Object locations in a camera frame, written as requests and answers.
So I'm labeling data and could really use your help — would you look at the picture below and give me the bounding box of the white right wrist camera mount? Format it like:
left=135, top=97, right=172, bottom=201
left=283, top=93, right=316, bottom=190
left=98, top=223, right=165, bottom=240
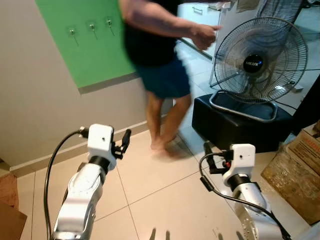
left=223, top=144, right=257, bottom=184

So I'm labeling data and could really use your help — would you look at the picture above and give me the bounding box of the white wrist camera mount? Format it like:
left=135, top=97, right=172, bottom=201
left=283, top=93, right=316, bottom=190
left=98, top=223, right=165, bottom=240
left=223, top=144, right=257, bottom=184
left=87, top=124, right=115, bottom=160

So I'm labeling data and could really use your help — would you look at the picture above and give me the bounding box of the clear adhesive metal hook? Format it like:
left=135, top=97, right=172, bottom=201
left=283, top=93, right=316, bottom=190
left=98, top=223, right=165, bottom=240
left=103, top=16, right=116, bottom=37
left=67, top=26, right=80, bottom=47
left=86, top=20, right=100, bottom=41

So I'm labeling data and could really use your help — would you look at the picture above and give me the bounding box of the person in dark shorts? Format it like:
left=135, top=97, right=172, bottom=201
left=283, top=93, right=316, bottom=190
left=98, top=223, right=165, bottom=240
left=118, top=0, right=221, bottom=160

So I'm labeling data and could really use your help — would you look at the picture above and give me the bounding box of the plastic-wrapped cardboard box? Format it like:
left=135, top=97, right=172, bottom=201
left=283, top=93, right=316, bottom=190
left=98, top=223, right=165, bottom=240
left=260, top=127, right=320, bottom=226

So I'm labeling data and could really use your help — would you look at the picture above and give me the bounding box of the green wall board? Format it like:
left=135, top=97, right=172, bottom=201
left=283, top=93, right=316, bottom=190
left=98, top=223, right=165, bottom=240
left=35, top=0, right=139, bottom=90

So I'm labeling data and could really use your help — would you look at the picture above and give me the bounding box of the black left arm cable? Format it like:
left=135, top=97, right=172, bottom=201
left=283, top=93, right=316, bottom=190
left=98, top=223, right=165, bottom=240
left=43, top=127, right=90, bottom=240

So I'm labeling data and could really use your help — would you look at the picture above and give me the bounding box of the white panel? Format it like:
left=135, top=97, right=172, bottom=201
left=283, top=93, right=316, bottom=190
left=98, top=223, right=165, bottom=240
left=210, top=2, right=266, bottom=88

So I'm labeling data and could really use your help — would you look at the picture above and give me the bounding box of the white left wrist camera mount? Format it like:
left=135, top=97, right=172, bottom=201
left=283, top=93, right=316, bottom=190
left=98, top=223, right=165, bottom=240
left=87, top=124, right=115, bottom=160

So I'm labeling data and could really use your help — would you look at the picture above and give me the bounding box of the grey striped cloth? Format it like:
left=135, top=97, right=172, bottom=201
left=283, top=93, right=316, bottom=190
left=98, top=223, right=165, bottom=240
left=255, top=0, right=304, bottom=31

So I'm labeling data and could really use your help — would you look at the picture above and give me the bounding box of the metal floor fan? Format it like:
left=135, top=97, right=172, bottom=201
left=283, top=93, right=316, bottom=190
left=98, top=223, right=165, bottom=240
left=209, top=16, right=310, bottom=123

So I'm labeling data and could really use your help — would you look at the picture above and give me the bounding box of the black leather ottoman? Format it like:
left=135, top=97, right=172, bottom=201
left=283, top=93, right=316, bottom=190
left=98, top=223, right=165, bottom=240
left=191, top=92, right=301, bottom=154

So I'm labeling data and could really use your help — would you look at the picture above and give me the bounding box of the black cabinet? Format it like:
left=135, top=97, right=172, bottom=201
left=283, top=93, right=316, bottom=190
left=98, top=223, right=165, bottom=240
left=292, top=75, right=320, bottom=136

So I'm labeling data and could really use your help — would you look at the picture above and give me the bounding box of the white drawer cabinet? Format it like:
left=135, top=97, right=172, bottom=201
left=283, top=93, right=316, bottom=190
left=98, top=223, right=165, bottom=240
left=177, top=1, right=224, bottom=59

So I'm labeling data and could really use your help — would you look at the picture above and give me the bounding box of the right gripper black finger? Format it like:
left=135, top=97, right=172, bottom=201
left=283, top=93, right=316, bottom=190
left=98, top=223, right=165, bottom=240
left=203, top=141, right=216, bottom=170

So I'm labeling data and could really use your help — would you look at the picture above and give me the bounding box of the brown cardboard piece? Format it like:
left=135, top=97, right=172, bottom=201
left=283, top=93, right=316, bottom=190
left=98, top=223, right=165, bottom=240
left=0, top=200, right=29, bottom=240

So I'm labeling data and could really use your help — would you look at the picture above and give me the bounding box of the brown floor mat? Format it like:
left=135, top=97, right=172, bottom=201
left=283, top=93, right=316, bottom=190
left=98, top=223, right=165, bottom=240
left=0, top=172, right=21, bottom=211

